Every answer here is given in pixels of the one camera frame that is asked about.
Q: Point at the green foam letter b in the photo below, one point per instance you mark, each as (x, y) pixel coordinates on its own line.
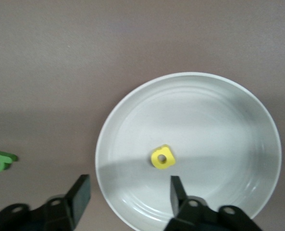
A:
(3, 160)

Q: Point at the beige brown plate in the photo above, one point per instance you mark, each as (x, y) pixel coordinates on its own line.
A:
(200, 115)

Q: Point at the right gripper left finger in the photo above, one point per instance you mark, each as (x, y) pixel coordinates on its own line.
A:
(77, 204)

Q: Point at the yellow foam letter a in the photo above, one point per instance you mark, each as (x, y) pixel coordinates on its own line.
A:
(167, 161)

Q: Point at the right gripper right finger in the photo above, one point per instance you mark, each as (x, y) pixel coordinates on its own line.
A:
(180, 207)

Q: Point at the brown table cover sheet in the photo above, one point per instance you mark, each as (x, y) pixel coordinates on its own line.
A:
(60, 48)

